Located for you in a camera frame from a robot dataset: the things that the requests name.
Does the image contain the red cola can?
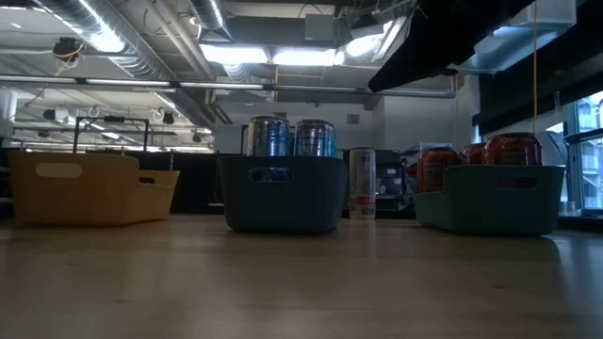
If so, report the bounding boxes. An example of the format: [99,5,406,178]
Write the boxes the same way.
[481,132,544,190]
[460,142,486,166]
[416,147,462,194]

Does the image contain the tall white slim can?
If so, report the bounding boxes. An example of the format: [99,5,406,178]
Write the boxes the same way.
[348,147,377,220]

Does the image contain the grey ceiling box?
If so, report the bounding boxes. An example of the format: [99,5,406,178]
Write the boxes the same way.
[304,12,336,42]

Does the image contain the ceiling light panel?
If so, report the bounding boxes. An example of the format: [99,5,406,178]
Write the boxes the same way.
[200,43,338,67]

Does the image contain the long horizontal ceiling pipe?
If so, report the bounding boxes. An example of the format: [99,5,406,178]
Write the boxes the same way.
[0,73,457,99]

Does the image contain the black countertop appliance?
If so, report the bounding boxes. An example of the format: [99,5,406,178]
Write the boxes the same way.
[342,149,410,213]

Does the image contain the green plastic bin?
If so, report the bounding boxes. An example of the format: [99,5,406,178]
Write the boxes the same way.
[413,163,566,237]

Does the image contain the window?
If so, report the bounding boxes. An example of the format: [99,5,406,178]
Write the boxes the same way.
[562,91,603,211]

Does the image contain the dark blue plastic bin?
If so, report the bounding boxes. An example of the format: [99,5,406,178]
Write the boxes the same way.
[217,154,350,235]

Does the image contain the yellow plastic bin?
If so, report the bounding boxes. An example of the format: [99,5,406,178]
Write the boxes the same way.
[8,150,181,226]

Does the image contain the round silver air duct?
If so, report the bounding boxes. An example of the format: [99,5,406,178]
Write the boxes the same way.
[187,0,235,41]

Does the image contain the ribbed silver air duct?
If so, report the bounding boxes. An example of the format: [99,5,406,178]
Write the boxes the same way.
[27,0,222,128]

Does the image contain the ceiling cable reel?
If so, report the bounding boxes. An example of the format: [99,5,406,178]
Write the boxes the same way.
[51,36,86,76]

